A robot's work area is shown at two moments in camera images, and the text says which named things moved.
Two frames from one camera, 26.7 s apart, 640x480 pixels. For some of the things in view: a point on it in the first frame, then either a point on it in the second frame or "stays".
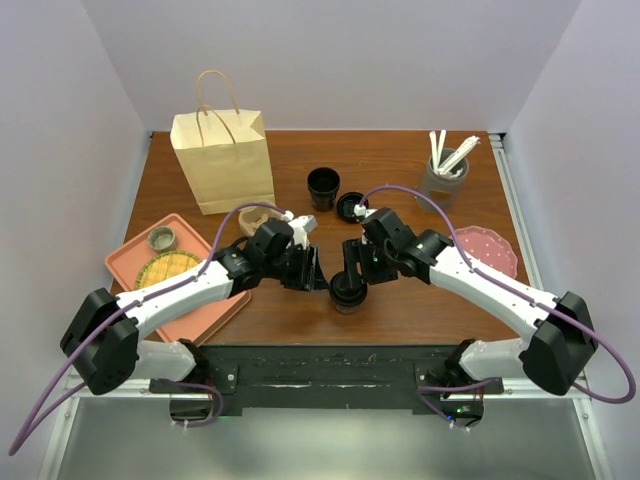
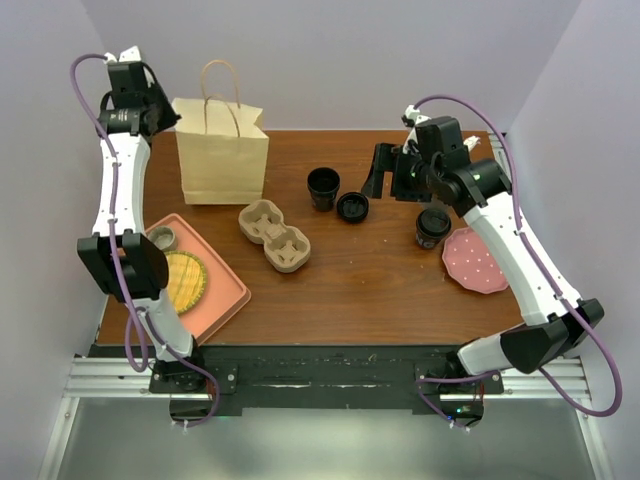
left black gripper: x=309 y=276 -> x=169 y=116
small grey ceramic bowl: x=162 y=238 stays
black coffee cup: x=347 y=300 -> x=431 y=227
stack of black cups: x=323 y=184 stays
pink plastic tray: x=122 y=263 stays
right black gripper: x=355 y=250 -> x=386 y=159
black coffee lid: x=346 y=292 -> x=433 y=222
